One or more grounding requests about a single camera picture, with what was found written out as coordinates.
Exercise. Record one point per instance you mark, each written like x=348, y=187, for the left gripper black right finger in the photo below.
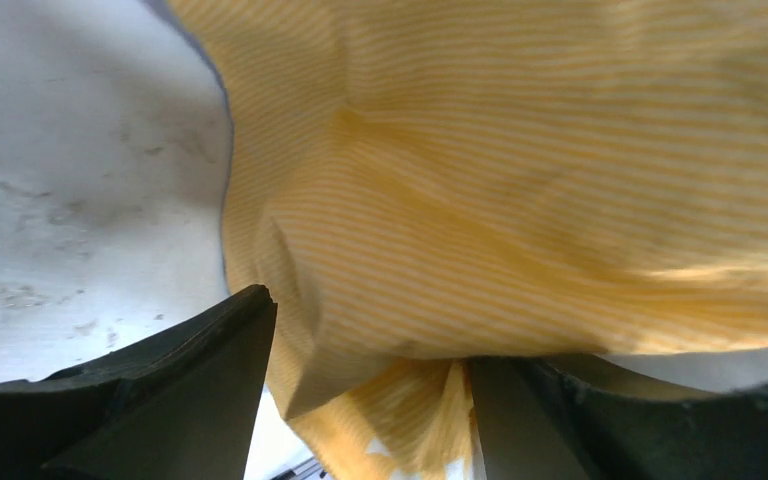
x=581, y=417

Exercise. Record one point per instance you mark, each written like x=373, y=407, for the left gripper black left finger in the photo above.
x=180, y=404

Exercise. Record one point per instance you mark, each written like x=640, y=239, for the yellow and blue pillowcase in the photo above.
x=418, y=182

